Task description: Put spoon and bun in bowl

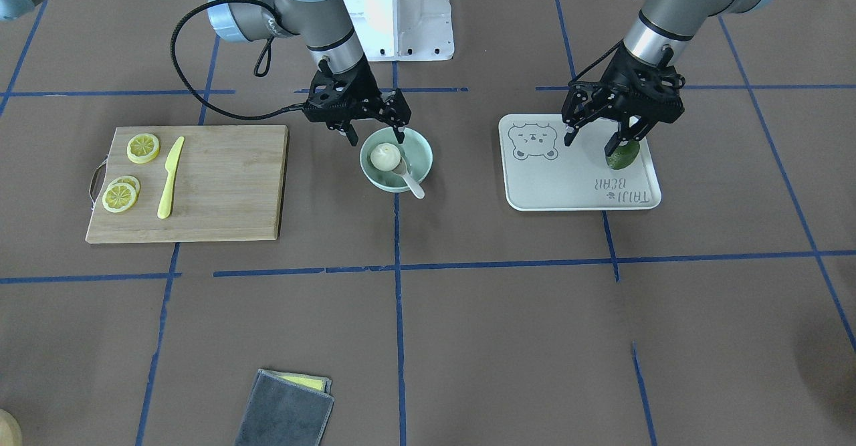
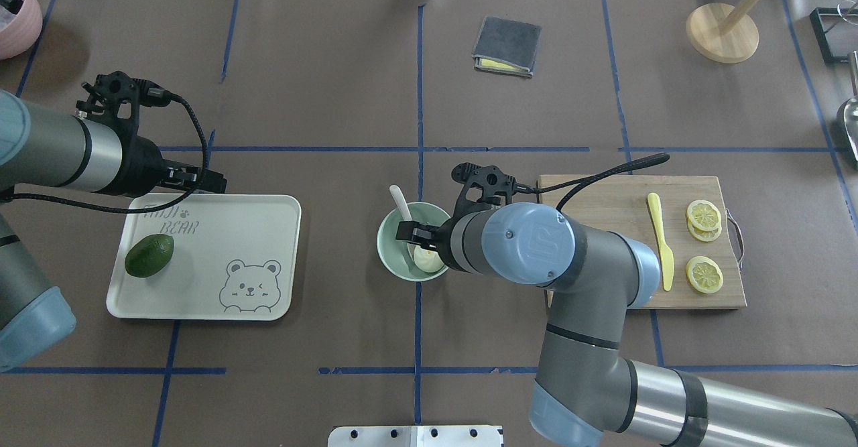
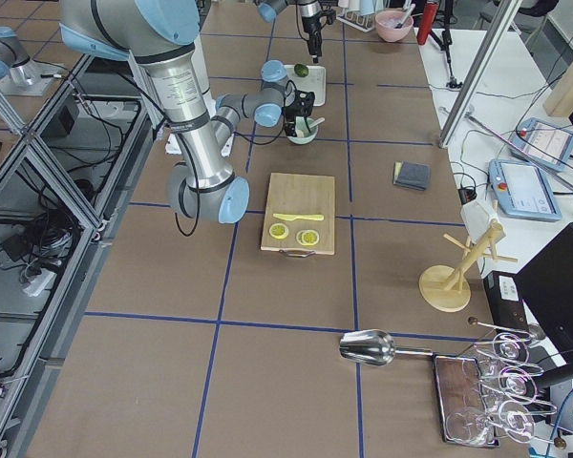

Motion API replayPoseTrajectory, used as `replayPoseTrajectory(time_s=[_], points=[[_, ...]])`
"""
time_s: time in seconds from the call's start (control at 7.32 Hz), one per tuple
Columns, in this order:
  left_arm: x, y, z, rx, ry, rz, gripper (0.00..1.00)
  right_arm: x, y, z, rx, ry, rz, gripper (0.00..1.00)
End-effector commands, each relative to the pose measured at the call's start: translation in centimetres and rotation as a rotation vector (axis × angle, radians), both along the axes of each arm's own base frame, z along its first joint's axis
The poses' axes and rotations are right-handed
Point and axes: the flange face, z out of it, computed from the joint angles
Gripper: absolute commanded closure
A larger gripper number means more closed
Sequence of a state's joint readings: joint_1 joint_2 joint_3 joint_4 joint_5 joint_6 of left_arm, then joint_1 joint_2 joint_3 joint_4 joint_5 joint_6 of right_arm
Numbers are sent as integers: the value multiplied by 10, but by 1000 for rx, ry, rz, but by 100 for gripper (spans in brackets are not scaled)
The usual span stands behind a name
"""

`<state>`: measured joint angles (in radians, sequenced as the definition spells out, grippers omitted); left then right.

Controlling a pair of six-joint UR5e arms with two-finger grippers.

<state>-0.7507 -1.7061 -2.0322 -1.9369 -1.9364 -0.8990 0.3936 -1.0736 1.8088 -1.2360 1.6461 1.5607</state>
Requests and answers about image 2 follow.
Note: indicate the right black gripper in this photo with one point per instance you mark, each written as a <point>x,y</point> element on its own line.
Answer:
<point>444,240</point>

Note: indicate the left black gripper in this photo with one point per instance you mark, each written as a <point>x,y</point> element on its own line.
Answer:
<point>143,164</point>

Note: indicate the white ceramic spoon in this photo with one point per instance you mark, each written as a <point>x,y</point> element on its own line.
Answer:
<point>402,206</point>

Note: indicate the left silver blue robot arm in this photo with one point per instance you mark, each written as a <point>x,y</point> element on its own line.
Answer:
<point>97,150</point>

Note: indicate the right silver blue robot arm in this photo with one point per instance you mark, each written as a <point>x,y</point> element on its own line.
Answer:
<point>583,387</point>

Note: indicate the green ceramic bowl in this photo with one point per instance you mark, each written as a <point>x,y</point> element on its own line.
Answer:
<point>395,254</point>

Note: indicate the pink bowl with ice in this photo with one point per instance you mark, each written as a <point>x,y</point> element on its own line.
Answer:
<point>21,24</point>

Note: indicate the white bear tray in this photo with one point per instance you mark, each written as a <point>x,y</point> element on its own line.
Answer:
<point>234,259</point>

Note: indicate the green avocado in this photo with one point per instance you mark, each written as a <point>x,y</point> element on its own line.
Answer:
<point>149,256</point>

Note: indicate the grey folded cloth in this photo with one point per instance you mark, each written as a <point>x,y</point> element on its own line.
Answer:
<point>507,46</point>

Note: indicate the yellow plastic knife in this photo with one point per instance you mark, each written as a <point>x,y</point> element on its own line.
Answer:
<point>666,254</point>

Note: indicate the wooden cutting board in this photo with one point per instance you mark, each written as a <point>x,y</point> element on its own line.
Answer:
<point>619,203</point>

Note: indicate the upper lemon slice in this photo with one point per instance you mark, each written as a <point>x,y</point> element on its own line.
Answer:
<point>703,215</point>

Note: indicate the single lemon slice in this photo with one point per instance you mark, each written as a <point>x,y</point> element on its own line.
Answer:
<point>704,275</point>

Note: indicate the lower lemon slice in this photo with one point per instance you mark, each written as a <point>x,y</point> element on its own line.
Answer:
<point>704,236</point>

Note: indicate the wooden stand with base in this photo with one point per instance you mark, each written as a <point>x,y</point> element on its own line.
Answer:
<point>722,32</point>

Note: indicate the metal scoop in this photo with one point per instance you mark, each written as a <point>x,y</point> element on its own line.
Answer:
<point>847,116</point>

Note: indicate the black tray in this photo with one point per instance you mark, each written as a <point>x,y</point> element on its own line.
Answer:
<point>836,36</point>

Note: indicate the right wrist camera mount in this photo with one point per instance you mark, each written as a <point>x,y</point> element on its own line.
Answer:
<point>484,188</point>

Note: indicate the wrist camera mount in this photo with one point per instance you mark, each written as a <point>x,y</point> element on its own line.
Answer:
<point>115,100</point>
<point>484,188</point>

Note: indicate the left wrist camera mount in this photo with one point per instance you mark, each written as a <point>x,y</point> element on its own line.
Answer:
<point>115,100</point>

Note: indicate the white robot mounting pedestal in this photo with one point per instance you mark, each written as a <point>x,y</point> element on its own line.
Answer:
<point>443,435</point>

